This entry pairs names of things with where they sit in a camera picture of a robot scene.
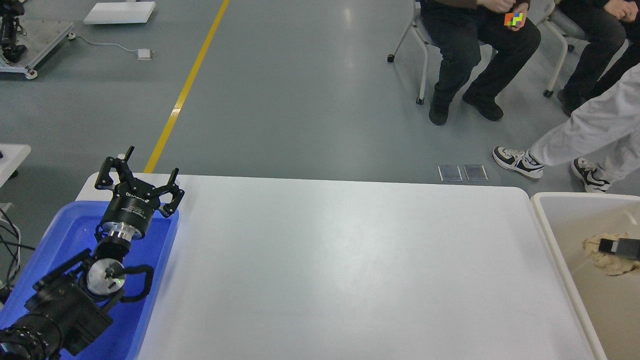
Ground white power adapter with cable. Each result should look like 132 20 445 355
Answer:
66 32 155 61

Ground white chair right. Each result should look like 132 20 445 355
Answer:
538 0 590 98

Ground person in white trousers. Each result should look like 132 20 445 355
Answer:
492 65 640 194

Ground beige plastic bin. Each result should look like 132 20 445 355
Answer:
531 193 640 360

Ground white chair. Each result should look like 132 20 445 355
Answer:
538 0 590 98
387 0 501 106

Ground black cables at left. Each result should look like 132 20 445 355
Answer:
0 204 36 304

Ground clear floor plate left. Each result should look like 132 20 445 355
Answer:
438 164 463 183

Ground person in black trousers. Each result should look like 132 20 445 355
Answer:
420 0 541 126

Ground white side table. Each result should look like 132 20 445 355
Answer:
0 143 32 187

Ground clear floor plate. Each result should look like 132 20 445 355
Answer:
438 164 463 183
462 164 489 183

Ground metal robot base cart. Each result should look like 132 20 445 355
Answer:
0 0 75 80

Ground white flat board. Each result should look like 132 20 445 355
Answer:
83 1 156 25

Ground clear floor plate right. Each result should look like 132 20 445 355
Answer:
462 164 489 183

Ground brown paper ball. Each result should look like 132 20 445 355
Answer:
582 232 640 276

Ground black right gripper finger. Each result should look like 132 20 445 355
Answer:
598 238 640 261

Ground blue plastic bin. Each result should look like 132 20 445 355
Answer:
0 200 179 360

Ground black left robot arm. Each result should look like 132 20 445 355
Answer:
1 146 185 360

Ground seated person far right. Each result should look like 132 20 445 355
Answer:
558 0 640 116

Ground colourful puzzle cube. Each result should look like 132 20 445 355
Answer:
503 12 524 28

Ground white chair left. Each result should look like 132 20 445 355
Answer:
387 0 501 106

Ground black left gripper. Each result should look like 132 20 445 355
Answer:
94 146 185 241

